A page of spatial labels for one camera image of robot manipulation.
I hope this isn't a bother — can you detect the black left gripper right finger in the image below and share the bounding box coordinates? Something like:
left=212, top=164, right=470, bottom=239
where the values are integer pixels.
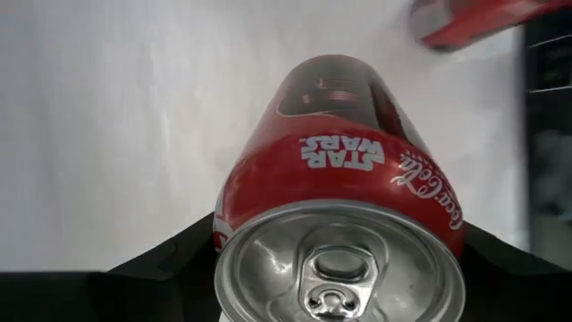
left=459, top=221, right=572, bottom=322

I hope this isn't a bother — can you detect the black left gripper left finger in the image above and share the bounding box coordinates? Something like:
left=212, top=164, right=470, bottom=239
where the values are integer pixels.
left=0, top=212, right=223, bottom=322

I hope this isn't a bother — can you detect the red Star Wars Coca-Cola can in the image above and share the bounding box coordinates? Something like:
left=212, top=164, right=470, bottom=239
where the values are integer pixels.
left=213, top=53, right=467, bottom=322

